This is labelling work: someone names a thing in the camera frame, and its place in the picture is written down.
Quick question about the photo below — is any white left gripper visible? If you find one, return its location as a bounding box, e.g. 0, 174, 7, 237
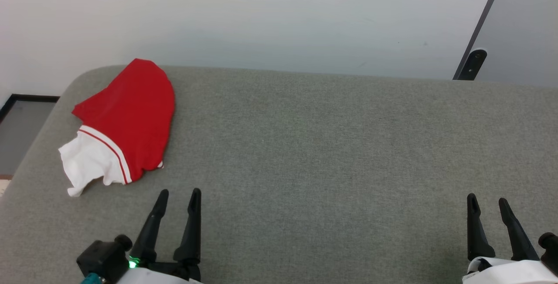
116, 188, 204, 284

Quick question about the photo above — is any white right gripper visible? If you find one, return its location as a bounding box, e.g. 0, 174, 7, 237
462, 193, 558, 284

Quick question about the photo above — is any red white basketball jersey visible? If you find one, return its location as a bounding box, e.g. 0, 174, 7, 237
58, 58, 176, 197

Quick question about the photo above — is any grey fabric sofa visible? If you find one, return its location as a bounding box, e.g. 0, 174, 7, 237
0, 65, 558, 284

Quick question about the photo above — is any black door hardware piece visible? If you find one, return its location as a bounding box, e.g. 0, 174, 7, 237
457, 48, 488, 81

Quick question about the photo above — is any black framed grey panel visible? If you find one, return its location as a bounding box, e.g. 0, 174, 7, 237
0, 94, 60, 176

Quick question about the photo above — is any grey door panel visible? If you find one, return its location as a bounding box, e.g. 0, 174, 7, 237
473, 0, 558, 88

